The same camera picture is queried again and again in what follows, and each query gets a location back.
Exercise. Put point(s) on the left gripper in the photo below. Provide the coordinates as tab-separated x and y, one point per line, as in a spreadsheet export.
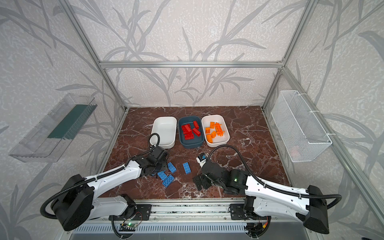
157	167

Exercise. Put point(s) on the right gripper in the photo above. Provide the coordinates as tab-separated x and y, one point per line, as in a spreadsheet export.
202	179

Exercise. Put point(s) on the blue brick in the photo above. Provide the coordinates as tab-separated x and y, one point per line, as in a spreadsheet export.
171	167
162	175
187	168
167	181

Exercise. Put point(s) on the orange lego chassis plate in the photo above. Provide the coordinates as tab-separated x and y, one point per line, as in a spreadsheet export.
218	129

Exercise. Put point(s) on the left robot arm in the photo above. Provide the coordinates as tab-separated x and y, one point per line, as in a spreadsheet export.
81	199

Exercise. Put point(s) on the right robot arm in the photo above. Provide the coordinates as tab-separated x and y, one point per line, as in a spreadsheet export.
263	203

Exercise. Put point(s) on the left white plastic bin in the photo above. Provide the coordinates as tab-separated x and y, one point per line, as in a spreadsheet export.
166	128

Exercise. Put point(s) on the white plastic bin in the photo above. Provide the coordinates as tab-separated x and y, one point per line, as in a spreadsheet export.
166	128
217	140

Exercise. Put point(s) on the teal plastic bin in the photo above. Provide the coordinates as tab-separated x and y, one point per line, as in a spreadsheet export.
196	141

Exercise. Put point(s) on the right white plastic bin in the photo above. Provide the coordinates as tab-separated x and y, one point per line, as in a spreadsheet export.
217	140

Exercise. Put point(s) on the green circuit board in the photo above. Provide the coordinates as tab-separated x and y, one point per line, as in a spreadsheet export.
128	227

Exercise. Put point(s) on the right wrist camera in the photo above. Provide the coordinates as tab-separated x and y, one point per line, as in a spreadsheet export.
201	159

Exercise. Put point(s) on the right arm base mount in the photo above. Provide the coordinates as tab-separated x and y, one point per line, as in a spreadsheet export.
237	212

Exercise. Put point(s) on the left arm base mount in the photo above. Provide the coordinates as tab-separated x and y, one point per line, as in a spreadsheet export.
141	212

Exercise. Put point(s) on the clear wall shelf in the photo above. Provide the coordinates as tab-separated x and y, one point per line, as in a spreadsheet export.
50	138

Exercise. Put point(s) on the white wire basket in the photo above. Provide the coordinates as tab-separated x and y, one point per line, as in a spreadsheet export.
302	133

